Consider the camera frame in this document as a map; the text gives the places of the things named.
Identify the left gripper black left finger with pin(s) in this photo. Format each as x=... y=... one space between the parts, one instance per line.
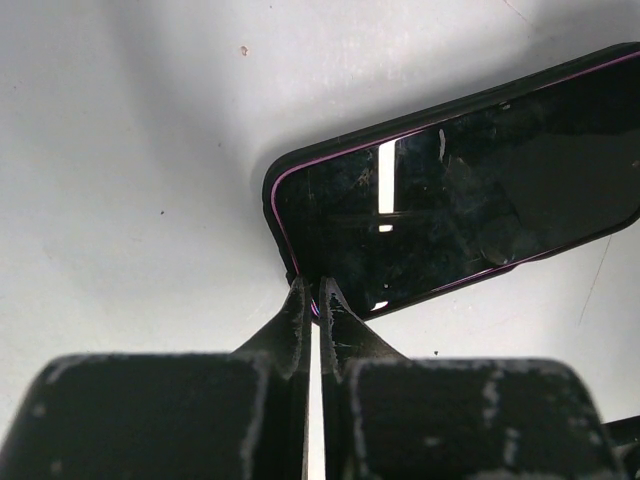
x=237 y=415

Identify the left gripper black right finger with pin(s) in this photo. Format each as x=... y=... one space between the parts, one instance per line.
x=387 y=416

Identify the black phone case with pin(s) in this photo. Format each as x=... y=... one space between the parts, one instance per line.
x=320 y=150

